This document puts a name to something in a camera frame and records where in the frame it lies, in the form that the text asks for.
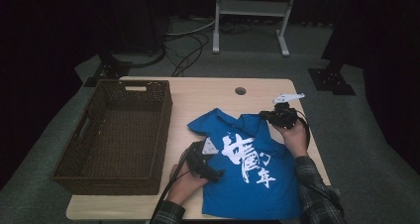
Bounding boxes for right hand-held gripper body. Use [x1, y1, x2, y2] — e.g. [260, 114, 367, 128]
[271, 92, 305, 130]

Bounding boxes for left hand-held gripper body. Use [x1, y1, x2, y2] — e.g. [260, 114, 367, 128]
[186, 137, 220, 178]

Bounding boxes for blue printed t-shirt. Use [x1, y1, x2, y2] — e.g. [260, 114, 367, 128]
[186, 107, 303, 221]

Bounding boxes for brown wicker basket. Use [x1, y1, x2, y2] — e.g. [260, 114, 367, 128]
[51, 78, 173, 196]

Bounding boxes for person's right hand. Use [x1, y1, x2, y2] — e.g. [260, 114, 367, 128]
[271, 120, 308, 159]

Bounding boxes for person's left hand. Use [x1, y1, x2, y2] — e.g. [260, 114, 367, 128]
[168, 151, 207, 206]

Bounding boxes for black stand base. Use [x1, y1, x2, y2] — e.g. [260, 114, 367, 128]
[83, 52, 134, 88]
[307, 66, 357, 96]

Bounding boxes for white metal stand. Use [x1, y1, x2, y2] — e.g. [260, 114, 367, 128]
[212, 0, 299, 57]

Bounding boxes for right hand-held gripper black cable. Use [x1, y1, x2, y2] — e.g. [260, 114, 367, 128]
[295, 109, 311, 149]

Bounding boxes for hand-held gripper black cable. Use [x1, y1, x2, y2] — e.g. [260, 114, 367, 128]
[150, 148, 196, 223]
[295, 109, 311, 149]

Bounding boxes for left hand-held gripper black cable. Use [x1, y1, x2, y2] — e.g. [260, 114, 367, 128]
[150, 148, 196, 223]

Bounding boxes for tangled black floor cables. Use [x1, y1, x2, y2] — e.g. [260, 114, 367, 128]
[218, 20, 253, 36]

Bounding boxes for thin black floor cable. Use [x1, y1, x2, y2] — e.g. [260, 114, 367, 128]
[170, 33, 211, 78]

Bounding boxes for thick black floor cable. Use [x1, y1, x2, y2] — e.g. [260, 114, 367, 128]
[131, 44, 167, 69]

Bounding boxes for grey floor cable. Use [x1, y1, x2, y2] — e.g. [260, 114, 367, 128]
[164, 19, 217, 38]

